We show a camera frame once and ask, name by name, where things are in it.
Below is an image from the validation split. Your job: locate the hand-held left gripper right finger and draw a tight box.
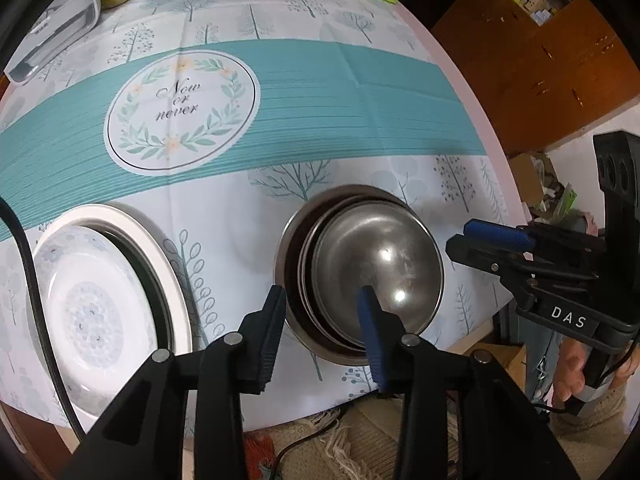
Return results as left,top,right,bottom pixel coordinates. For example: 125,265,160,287
356,285,563,480

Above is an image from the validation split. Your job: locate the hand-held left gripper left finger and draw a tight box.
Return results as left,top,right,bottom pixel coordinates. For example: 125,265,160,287
60,284,288,480

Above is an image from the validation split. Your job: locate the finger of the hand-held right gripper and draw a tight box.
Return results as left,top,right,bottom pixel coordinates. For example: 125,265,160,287
463,219,537,252
445,234,535,297

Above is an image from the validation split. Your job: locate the pink steel bowl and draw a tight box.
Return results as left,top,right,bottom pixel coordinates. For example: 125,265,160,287
274,184,431,367

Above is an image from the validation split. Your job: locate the blue steel bowl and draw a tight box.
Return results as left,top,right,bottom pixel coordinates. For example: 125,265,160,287
311,198,445,350

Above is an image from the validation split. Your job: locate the green plate with white rim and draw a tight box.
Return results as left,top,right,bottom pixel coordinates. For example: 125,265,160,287
30,203,193,356

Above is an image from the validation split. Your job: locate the white floral plate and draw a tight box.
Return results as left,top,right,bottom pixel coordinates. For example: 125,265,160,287
24,225,155,418

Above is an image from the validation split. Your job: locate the person's right forearm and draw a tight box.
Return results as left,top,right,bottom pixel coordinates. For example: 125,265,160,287
549,385,632,442

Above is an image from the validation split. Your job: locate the person's right hand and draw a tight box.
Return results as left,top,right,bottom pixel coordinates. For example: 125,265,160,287
551,336,640,402

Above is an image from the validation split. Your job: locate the cardboard box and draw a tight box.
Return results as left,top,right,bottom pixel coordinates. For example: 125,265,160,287
467,342,527,397

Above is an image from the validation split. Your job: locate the beige fringed rug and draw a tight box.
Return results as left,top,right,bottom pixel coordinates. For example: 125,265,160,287
182,395,616,480

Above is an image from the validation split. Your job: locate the wooden cabinet with drawers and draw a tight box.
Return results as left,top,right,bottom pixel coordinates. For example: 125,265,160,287
430,0,640,157

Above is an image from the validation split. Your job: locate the tree print tablecloth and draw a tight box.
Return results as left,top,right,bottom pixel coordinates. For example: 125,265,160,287
0,0,523,433

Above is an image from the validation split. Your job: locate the clear plastic storage container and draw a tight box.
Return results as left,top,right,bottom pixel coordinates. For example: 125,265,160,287
0,0,102,84

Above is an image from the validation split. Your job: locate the thin black cable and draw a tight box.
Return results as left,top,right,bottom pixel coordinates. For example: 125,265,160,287
274,416,342,467

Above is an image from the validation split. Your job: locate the thick black cable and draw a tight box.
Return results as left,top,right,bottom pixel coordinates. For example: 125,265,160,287
0,199,87,442

